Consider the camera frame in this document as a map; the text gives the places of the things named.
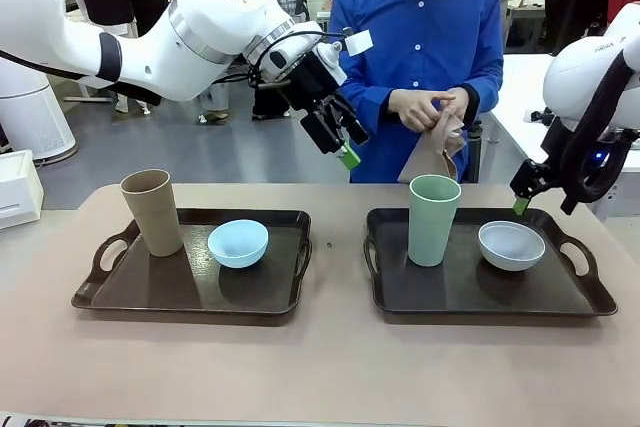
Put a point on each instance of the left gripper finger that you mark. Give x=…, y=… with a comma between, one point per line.
x=322, y=134
x=356, y=131

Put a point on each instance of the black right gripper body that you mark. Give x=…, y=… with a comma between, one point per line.
x=531, y=179

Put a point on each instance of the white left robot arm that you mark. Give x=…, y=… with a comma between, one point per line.
x=200, y=7

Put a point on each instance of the light green tall cup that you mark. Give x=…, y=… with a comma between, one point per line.
x=432, y=227

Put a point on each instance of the person's left hand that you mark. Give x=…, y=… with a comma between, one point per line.
x=461, y=102

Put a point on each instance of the person's right hand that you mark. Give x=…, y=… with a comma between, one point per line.
x=417, y=107

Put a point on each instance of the white box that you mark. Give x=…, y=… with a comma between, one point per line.
x=17, y=187

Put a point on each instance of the white bowl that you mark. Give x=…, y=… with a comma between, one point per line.
x=510, y=252

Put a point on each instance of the person's right forearm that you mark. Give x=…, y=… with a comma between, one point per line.
x=370, y=97

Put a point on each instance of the light blue bowl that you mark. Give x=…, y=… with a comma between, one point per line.
x=237, y=247

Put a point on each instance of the white table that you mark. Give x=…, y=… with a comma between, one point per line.
x=520, y=92

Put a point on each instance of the white name tag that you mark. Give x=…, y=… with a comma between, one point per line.
x=360, y=42

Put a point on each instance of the person's left forearm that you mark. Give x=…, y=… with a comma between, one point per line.
x=485, y=92

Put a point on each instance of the person in blue shirt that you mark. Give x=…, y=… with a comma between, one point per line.
x=420, y=37

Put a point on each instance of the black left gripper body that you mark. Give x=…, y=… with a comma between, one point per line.
x=312, y=79

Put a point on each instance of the brown tall cup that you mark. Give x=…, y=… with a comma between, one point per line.
x=155, y=217

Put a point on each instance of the beige cloth mat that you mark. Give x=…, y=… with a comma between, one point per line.
x=430, y=157

